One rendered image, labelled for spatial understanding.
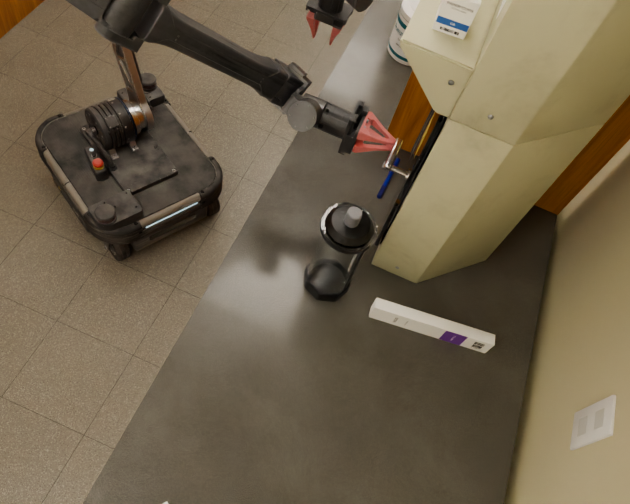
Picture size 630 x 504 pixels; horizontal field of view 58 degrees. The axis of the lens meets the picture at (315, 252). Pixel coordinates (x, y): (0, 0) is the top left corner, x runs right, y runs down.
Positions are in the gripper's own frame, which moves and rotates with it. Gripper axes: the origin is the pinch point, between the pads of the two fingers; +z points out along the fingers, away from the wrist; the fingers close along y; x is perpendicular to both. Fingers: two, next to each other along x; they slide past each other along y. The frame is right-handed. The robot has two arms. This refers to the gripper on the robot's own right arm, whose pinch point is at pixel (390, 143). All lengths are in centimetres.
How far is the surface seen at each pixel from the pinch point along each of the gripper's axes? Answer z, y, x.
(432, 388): 28, -26, -33
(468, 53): 4.9, 31.2, -9.0
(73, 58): -152, -119, 94
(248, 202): -44, -119, 57
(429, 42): -1.0, 31.2, -10.1
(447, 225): 16.2, -2.6, -11.7
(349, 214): -1.9, 1.0, -21.3
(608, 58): 22.4, 37.6, -7.5
